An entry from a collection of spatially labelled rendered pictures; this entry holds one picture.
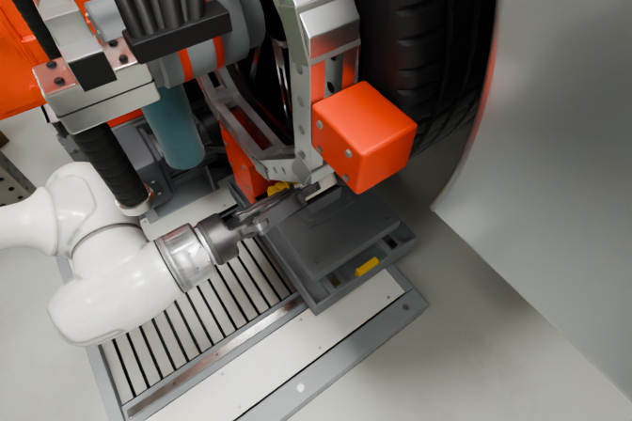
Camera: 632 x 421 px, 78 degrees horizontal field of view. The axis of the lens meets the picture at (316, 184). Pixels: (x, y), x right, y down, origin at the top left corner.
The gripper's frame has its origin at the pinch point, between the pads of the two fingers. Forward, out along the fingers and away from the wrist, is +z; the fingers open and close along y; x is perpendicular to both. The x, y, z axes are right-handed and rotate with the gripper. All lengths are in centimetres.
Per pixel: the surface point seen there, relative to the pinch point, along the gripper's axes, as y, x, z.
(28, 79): -48, 42, -35
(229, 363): -39, -40, -28
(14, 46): -42, 48, -33
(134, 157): -50, 17, -23
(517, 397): -10, -80, 31
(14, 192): -86, 23, -58
